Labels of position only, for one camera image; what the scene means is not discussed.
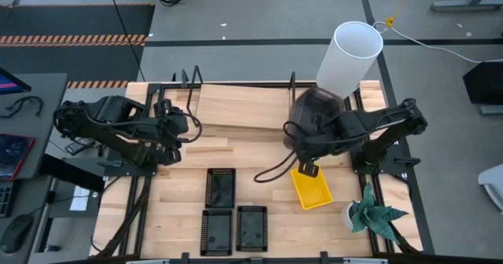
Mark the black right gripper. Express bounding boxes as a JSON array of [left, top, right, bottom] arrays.
[[296, 112, 355, 178]]

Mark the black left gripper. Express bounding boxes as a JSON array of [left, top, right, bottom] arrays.
[[152, 98, 189, 167]]

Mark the grey plastic basket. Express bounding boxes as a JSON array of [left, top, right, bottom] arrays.
[[288, 86, 347, 139]]

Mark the yellow plastic basket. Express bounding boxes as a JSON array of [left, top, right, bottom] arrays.
[[289, 164, 333, 211]]

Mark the black plastic basket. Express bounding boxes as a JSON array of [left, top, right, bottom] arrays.
[[200, 209, 233, 257], [204, 167, 237, 209], [235, 204, 269, 253]]

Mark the white shade lamp wooden base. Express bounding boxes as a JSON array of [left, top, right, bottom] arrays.
[[315, 20, 384, 100]]

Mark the green potted plant white pot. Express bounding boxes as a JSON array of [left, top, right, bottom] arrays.
[[340, 181, 409, 244]]

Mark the small black device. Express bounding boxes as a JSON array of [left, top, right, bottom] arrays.
[[64, 137, 96, 156]]

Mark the black flat panel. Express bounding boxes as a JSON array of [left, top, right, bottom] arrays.
[[38, 153, 105, 193]]

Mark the white paper sheet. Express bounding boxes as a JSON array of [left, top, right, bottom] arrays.
[[69, 185, 92, 212]]

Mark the grey side desk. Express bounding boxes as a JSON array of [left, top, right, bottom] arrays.
[[0, 72, 69, 181]]

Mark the black floor mat striped edge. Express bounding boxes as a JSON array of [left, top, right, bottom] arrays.
[[0, 3, 156, 90]]

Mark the red tablet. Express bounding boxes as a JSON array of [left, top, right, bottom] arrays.
[[0, 133, 37, 182]]

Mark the computer monitor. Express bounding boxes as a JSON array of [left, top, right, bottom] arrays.
[[0, 68, 32, 96]]

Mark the black box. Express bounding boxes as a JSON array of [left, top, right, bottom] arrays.
[[462, 61, 503, 106]]

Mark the black keyboard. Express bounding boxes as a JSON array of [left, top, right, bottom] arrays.
[[0, 181, 15, 218]]

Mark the black computer mouse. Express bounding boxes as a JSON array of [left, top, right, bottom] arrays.
[[0, 214, 35, 254]]

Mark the wooden shelf with black frame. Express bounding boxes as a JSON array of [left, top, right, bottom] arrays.
[[181, 64, 296, 132]]

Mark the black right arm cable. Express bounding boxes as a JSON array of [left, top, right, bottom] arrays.
[[253, 149, 300, 184]]

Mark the thin black floor cable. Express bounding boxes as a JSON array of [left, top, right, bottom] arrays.
[[105, 0, 146, 83]]

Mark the silver frame bracket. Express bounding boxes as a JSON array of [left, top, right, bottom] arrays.
[[125, 258, 171, 264], [343, 258, 388, 264]]

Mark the yellow cord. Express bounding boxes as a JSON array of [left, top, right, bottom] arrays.
[[384, 0, 415, 30]]

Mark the white floor cable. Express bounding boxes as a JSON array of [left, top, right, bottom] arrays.
[[371, 20, 503, 64]]

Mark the black cable on desk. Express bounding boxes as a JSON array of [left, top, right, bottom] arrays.
[[0, 95, 45, 119]]

